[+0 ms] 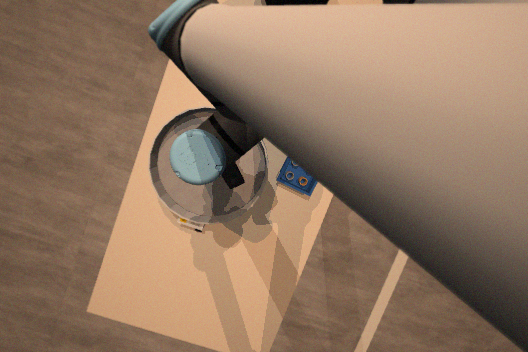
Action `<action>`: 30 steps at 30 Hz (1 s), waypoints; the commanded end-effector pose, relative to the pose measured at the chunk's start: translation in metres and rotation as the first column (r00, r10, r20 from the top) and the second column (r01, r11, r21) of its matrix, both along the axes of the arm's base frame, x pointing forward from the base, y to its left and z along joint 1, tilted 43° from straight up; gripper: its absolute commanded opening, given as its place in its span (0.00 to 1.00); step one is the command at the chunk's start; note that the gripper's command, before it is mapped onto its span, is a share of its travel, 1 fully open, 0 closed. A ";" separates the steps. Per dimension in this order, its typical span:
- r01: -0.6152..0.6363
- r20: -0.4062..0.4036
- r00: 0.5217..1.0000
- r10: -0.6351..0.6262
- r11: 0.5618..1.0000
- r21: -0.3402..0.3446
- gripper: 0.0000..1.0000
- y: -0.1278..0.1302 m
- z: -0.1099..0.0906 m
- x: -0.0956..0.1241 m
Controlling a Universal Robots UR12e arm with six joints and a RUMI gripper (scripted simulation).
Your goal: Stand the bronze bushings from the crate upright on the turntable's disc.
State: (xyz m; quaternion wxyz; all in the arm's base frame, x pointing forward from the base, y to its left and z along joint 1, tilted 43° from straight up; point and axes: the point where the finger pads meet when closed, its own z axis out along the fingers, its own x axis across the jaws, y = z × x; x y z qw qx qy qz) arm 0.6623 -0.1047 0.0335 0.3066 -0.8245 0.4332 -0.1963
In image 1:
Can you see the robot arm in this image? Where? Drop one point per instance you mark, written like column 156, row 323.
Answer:
column 413, row 114

